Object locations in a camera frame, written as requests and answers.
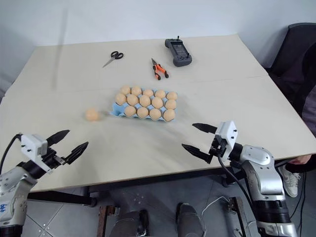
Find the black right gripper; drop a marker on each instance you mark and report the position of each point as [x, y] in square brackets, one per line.
[219, 148]

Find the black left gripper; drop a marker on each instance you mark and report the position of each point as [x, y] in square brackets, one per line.
[53, 159]

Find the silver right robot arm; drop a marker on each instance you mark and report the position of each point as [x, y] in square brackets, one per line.
[261, 170]

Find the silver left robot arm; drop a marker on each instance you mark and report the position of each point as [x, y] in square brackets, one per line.
[12, 187]

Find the brown egg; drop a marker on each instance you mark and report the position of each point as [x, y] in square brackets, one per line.
[157, 102]
[144, 100]
[130, 110]
[172, 95]
[125, 89]
[136, 90]
[160, 93]
[170, 104]
[142, 112]
[148, 93]
[120, 98]
[91, 114]
[155, 114]
[132, 99]
[169, 115]

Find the blue egg carton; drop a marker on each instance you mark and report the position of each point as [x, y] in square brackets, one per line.
[116, 111]

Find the orange black pliers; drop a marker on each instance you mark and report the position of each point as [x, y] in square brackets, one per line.
[159, 69]

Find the grey handheld remote controller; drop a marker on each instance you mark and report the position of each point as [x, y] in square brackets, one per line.
[179, 51]

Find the white sneaker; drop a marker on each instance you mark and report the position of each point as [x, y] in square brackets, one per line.
[291, 181]

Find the seated person in dark clothes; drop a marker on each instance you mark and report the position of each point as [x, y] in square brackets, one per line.
[310, 111]

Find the black office chair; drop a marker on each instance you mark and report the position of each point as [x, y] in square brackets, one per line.
[288, 61]

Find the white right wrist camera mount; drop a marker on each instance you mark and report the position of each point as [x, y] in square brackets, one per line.
[228, 133]

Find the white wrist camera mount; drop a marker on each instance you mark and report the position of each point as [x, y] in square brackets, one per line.
[32, 145]
[228, 133]

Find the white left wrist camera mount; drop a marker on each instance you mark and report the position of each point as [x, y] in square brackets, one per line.
[32, 145]

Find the black table frame leg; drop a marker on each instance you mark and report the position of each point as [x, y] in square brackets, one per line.
[228, 179]
[61, 197]

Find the rusty metal stand rail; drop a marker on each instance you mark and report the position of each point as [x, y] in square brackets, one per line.
[106, 221]
[240, 217]

